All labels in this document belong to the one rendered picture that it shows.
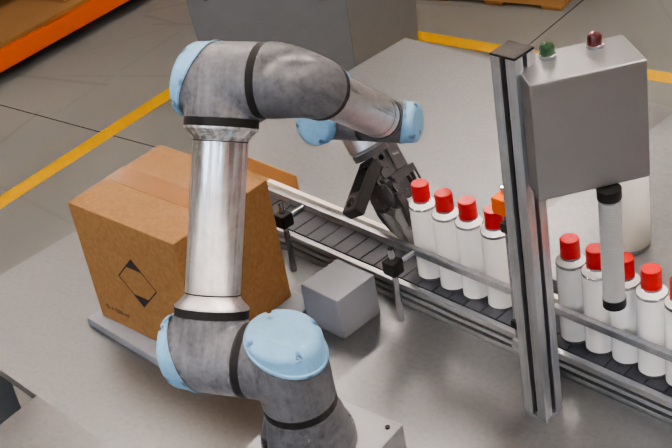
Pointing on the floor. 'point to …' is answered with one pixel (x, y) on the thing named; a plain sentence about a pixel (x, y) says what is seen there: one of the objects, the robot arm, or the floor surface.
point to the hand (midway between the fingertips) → (411, 245)
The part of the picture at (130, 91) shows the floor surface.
